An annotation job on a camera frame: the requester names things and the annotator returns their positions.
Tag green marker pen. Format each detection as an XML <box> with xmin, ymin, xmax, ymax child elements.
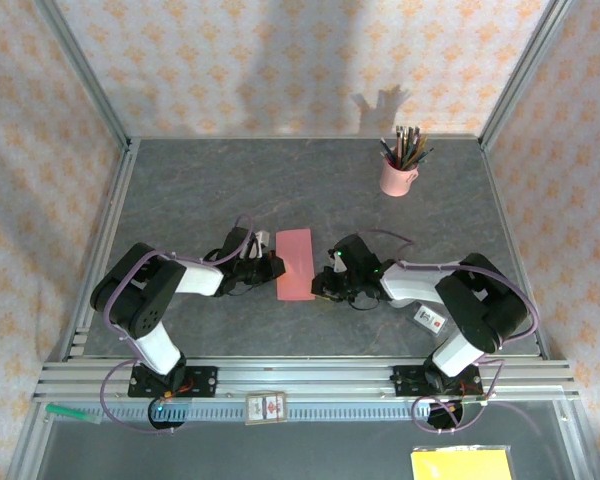
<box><xmin>44</xmin><ymin>403</ymin><xmax>104</xmax><ymax>427</ymax></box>

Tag pink pencil cup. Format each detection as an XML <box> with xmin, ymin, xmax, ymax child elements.
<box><xmin>378</xmin><ymin>159</ymin><xmax>422</xmax><ymax>198</ymax></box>

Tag aluminium table end rail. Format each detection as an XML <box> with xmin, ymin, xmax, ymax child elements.
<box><xmin>128</xmin><ymin>132</ymin><xmax>484</xmax><ymax>143</ymax></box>

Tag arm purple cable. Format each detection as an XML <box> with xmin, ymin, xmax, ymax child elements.
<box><xmin>352</xmin><ymin>228</ymin><xmax>541</xmax><ymax>435</ymax></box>
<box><xmin>99</xmin><ymin>213</ymin><xmax>256</xmax><ymax>436</ymax></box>

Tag short aluminium frame leg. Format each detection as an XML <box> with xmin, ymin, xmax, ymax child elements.
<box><xmin>5</xmin><ymin>402</ymin><xmax>56</xmax><ymax>480</ymax></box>
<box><xmin>553</xmin><ymin>399</ymin><xmax>597</xmax><ymax>480</ymax></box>

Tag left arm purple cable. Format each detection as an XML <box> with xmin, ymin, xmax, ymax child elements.
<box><xmin>99</xmin><ymin>213</ymin><xmax>256</xmax><ymax>436</ymax></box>

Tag pink square paper sheet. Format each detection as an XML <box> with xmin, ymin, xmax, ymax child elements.
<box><xmin>274</xmin><ymin>227</ymin><xmax>316</xmax><ymax>303</ymax></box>

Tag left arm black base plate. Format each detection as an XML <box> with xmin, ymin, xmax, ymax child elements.
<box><xmin>127</xmin><ymin>365</ymin><xmax>219</xmax><ymax>400</ymax></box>

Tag grey slotted cable duct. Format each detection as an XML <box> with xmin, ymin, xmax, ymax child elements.
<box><xmin>99</xmin><ymin>399</ymin><xmax>486</xmax><ymax>422</ymax></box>

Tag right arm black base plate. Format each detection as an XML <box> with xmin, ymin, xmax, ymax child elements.
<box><xmin>390</xmin><ymin>363</ymin><xmax>484</xmax><ymax>400</ymax></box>

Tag long aluminium mounting rail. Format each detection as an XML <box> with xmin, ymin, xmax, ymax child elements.
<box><xmin>32</xmin><ymin>355</ymin><xmax>580</xmax><ymax>404</ymax></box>

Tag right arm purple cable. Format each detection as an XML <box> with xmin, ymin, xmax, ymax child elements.
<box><xmin>352</xmin><ymin>228</ymin><xmax>541</xmax><ymax>435</ymax></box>

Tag yellow paper pad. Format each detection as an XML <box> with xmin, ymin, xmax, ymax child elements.
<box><xmin>410</xmin><ymin>445</ymin><xmax>515</xmax><ymax>480</ymax></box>

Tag aluminium frame post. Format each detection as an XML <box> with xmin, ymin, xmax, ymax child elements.
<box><xmin>478</xmin><ymin>0</ymin><xmax>577</xmax><ymax>151</ymax></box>
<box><xmin>33</xmin><ymin>0</ymin><xmax>134</xmax><ymax>151</ymax></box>

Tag aluminium table side rail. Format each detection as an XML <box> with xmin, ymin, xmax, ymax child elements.
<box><xmin>47</xmin><ymin>138</ymin><xmax>142</xmax><ymax>362</ymax></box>
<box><xmin>478</xmin><ymin>138</ymin><xmax>552</xmax><ymax>361</ymax></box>

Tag white card in clear sleeve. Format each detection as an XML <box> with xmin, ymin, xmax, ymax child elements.
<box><xmin>410</xmin><ymin>301</ymin><xmax>452</xmax><ymax>338</ymax></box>

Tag playing card box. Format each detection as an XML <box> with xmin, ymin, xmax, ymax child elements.
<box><xmin>244</xmin><ymin>390</ymin><xmax>288</xmax><ymax>428</ymax></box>

